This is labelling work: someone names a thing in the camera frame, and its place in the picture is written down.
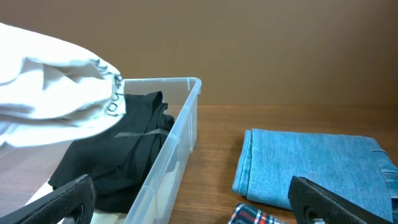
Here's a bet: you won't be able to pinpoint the clear plastic storage bin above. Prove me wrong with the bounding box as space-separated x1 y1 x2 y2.
1 78 201 224

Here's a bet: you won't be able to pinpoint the red blue plaid shirt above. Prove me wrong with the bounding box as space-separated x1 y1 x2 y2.
228 203 286 224

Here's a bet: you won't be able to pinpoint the black garment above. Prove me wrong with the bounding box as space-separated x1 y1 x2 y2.
49 91 174 213

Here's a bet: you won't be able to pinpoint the white printed shirt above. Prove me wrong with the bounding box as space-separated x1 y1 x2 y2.
1 24 126 147

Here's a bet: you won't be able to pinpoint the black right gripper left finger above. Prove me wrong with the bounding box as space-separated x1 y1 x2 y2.
1 174 96 224

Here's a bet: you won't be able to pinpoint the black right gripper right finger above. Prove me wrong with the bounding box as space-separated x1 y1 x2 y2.
288 176 392 224

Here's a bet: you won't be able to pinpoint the blue jeans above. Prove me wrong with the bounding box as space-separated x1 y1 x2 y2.
232 129 397 223

